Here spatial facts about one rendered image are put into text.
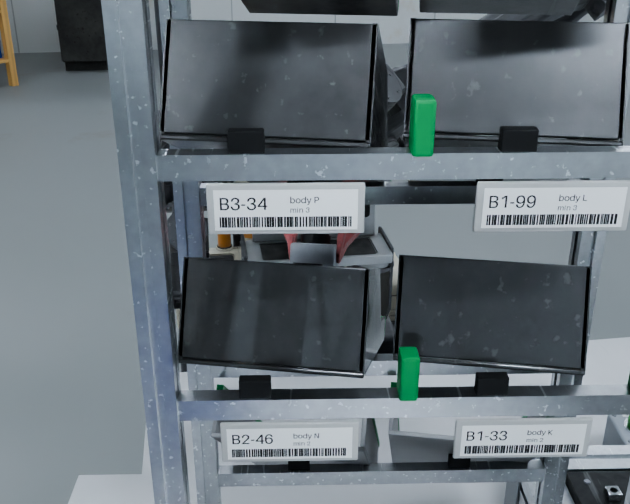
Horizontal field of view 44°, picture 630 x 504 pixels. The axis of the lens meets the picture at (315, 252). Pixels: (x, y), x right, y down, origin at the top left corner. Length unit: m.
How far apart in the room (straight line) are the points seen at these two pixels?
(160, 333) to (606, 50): 0.31
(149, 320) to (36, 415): 2.41
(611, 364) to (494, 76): 1.03
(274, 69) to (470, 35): 0.12
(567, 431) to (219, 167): 0.28
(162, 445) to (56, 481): 2.06
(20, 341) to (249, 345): 2.82
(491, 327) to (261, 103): 0.22
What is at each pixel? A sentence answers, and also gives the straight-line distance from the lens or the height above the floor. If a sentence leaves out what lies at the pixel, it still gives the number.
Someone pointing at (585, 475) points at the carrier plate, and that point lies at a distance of 1.03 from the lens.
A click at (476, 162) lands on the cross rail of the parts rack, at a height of 1.47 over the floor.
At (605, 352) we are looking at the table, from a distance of 1.51.
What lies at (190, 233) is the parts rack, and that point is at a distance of 0.64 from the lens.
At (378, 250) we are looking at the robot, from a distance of 1.37.
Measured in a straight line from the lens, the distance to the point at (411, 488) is 1.14.
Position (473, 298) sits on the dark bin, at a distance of 0.56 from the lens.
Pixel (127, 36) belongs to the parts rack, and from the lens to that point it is 0.43.
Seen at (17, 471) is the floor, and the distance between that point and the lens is 2.66.
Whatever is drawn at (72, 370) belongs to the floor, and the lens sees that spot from 3.09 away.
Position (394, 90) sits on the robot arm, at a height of 1.41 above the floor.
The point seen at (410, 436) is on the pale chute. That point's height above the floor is 1.18.
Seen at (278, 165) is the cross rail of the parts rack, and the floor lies 1.47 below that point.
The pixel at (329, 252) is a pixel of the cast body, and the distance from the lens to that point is 0.76.
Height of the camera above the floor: 1.60
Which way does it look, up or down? 24 degrees down
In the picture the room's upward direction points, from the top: straight up
